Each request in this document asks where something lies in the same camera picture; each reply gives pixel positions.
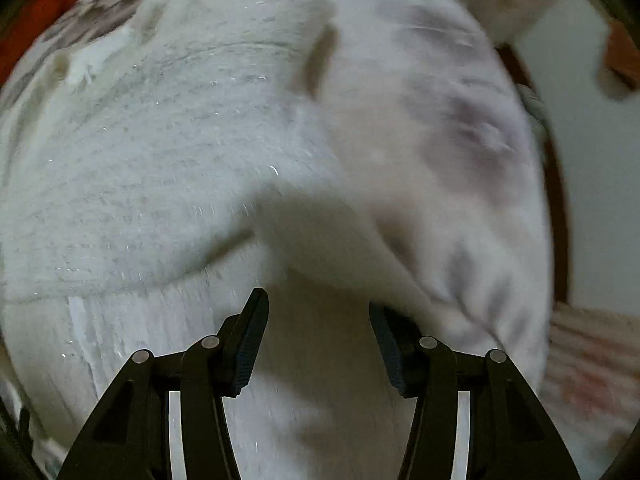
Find white knit cardigan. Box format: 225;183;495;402
1;0;419;479

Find pink folded bedding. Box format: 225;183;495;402
540;302;639;479

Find floral plush bed blanket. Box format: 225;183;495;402
1;0;551;477

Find red garment on sill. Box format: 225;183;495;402
603;21;639;94

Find red quilt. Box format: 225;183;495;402
0;0;124;86

